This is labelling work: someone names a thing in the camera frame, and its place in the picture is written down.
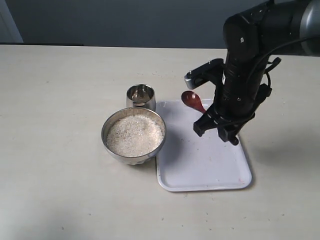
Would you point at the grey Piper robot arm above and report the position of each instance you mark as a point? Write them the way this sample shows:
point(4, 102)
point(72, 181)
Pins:
point(255, 40)

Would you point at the white plastic tray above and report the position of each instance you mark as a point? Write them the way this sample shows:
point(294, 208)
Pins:
point(188, 163)

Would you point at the small steel cup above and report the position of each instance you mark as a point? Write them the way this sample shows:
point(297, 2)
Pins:
point(141, 96)

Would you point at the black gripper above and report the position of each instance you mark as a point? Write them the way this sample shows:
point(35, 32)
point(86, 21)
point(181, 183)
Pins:
point(240, 89)

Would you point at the large steel bowl of rice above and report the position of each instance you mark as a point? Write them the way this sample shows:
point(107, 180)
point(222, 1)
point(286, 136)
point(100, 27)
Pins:
point(134, 135)

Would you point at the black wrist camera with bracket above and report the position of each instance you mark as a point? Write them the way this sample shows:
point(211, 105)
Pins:
point(212, 71)

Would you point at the reddish brown wooden spoon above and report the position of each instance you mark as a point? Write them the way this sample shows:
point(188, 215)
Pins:
point(192, 100)

